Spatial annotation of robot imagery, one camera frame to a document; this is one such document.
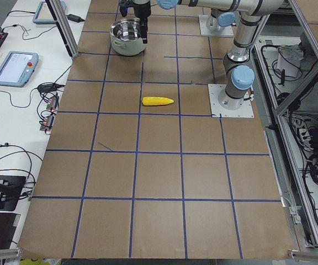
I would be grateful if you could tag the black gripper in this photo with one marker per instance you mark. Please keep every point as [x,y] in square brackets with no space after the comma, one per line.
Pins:
[141,11]

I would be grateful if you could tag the yellow corn cob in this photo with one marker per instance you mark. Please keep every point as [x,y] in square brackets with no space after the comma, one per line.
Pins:
[156,101]

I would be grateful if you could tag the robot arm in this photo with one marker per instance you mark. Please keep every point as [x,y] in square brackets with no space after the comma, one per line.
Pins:
[218,19]
[240,77]

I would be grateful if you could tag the black power adapter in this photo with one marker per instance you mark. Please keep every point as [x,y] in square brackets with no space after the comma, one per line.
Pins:
[75,18]

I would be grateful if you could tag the far teach pendant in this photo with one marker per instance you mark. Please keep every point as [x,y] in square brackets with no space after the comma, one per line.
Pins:
[42,14]

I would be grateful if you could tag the teach pendant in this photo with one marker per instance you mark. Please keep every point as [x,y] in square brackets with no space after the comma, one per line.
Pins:
[42,14]
[17,68]

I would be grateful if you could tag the near teach pendant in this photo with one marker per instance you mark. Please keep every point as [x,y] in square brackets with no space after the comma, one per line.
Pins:
[17,68]

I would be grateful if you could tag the brown paper table cover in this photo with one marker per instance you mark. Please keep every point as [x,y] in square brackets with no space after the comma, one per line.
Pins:
[123,180]

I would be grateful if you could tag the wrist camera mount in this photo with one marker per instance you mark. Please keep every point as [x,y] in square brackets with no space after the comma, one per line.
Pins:
[123,7]

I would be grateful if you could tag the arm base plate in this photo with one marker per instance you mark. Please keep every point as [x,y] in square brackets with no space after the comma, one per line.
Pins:
[223,106]
[226,32]

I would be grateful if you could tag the aluminium frame post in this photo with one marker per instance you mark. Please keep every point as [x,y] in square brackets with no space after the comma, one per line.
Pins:
[57,11]

